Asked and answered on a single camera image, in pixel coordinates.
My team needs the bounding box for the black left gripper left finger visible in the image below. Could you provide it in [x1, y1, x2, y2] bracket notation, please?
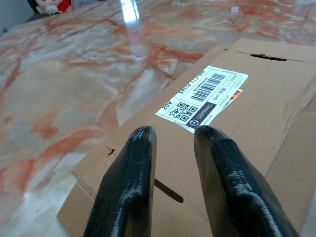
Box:
[83, 125, 158, 237]

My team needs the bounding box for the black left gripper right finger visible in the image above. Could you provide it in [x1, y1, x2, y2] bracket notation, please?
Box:
[194, 125, 301, 237]

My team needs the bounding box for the flattened brown cardboard box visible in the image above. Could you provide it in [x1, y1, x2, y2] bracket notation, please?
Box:
[56, 38, 316, 237]

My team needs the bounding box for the plush doll red dress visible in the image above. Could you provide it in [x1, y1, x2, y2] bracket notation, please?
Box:
[27, 0, 72, 16]

